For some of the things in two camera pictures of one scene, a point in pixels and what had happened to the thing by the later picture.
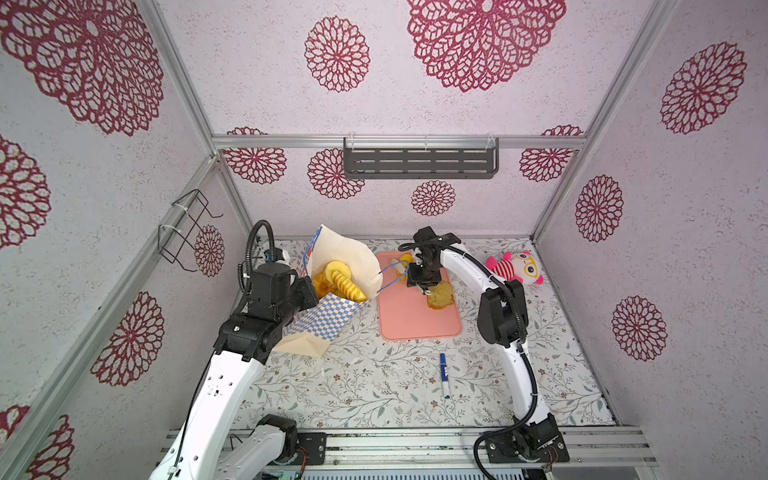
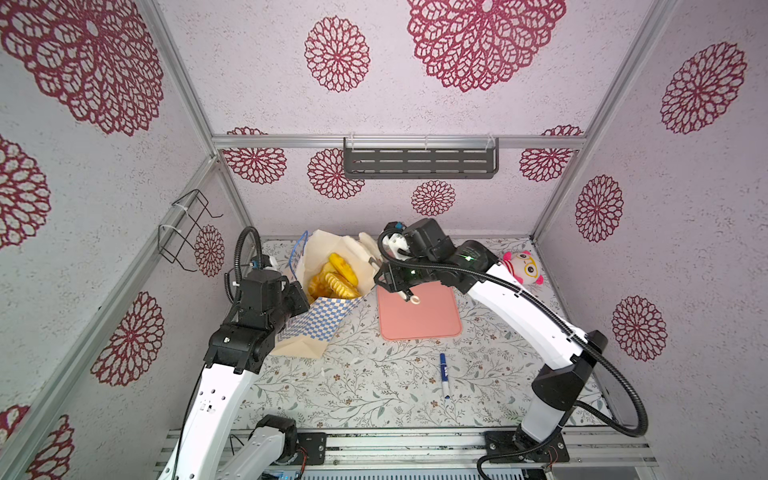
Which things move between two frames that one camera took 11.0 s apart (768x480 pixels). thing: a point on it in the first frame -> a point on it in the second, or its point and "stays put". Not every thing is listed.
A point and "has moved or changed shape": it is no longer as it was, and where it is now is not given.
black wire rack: x=187 y=211 stays put
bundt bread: x=323 y=285 stays put
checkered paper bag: x=311 y=330 has moved or changed shape
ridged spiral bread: x=338 y=274 stays put
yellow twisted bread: x=406 y=259 has moved or changed shape
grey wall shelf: x=421 y=159 stays put
